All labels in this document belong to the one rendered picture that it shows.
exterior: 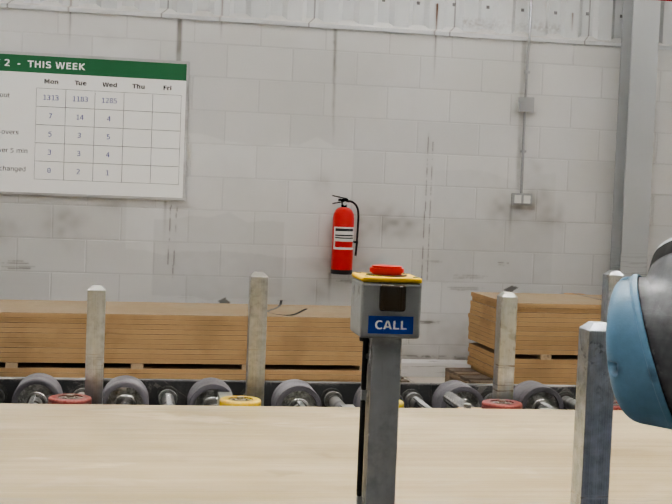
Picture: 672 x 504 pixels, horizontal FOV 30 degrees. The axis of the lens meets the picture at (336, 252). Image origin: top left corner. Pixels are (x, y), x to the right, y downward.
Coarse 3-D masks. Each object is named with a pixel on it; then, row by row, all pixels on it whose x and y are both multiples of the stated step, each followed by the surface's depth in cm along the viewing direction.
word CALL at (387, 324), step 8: (368, 320) 142; (376, 320) 142; (384, 320) 142; (392, 320) 142; (400, 320) 142; (408, 320) 142; (368, 328) 142; (376, 328) 142; (384, 328) 142; (392, 328) 142; (400, 328) 142; (408, 328) 143
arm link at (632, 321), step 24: (624, 288) 97; (648, 288) 96; (624, 312) 95; (648, 312) 94; (624, 336) 94; (648, 336) 93; (624, 360) 94; (648, 360) 92; (624, 384) 94; (648, 384) 93; (624, 408) 96; (648, 408) 94
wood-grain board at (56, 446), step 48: (0, 432) 204; (48, 432) 205; (96, 432) 207; (144, 432) 208; (192, 432) 210; (240, 432) 211; (288, 432) 213; (336, 432) 215; (432, 432) 218; (480, 432) 220; (528, 432) 221; (624, 432) 225; (0, 480) 172; (48, 480) 173; (96, 480) 174; (144, 480) 175; (192, 480) 176; (240, 480) 177; (288, 480) 178; (336, 480) 180; (432, 480) 182; (480, 480) 183; (528, 480) 184; (624, 480) 187
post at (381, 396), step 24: (384, 360) 144; (384, 384) 144; (360, 408) 146; (384, 408) 144; (360, 432) 146; (384, 432) 145; (360, 456) 146; (384, 456) 145; (360, 480) 146; (384, 480) 145
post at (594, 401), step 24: (600, 336) 148; (600, 360) 148; (576, 384) 151; (600, 384) 148; (576, 408) 151; (600, 408) 149; (576, 432) 151; (600, 432) 149; (576, 456) 151; (600, 456) 149; (576, 480) 150; (600, 480) 149
